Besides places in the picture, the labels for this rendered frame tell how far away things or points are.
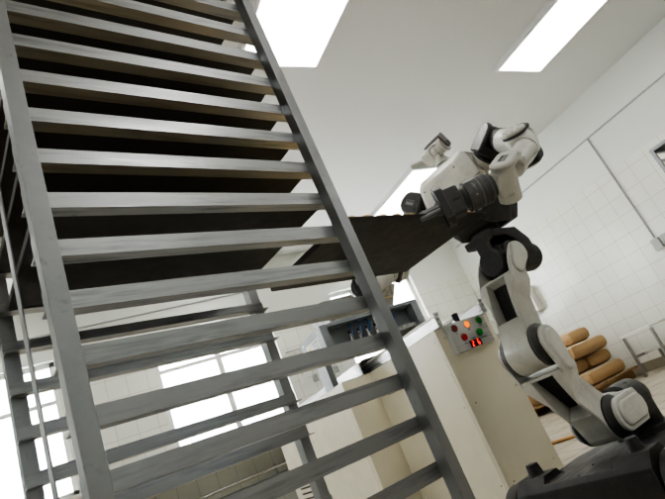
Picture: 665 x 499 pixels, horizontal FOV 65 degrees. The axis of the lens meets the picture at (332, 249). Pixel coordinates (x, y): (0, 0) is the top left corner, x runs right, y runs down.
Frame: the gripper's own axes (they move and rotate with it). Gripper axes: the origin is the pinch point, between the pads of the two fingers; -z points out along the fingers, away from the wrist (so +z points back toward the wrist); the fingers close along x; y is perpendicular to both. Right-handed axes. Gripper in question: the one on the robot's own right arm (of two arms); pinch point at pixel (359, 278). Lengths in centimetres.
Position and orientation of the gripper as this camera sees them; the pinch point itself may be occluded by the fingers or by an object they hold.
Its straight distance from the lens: 177.1
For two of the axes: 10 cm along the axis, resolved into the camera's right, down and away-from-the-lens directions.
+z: 1.5, 3.0, 9.4
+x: -3.7, -8.6, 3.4
